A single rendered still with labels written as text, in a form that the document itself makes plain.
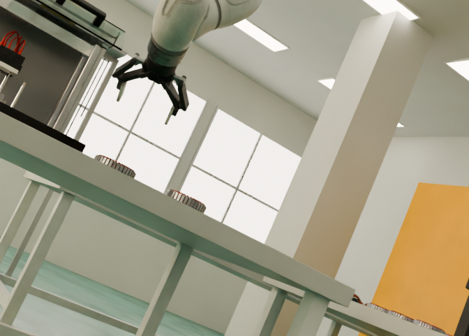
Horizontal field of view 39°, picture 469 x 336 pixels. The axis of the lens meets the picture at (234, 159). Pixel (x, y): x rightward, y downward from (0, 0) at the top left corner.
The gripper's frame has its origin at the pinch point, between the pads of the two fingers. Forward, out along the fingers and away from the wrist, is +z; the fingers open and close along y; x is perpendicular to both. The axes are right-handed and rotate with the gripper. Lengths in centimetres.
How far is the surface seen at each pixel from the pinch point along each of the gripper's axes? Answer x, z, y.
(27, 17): 4.8, -6.0, -35.5
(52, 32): 5.9, -3.9, -29.0
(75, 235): 278, 602, -50
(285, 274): -26, 3, 49
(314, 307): -26, 12, 61
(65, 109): -6.6, 6.5, -17.8
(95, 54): 7.9, -1.4, -17.4
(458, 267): 158, 197, 218
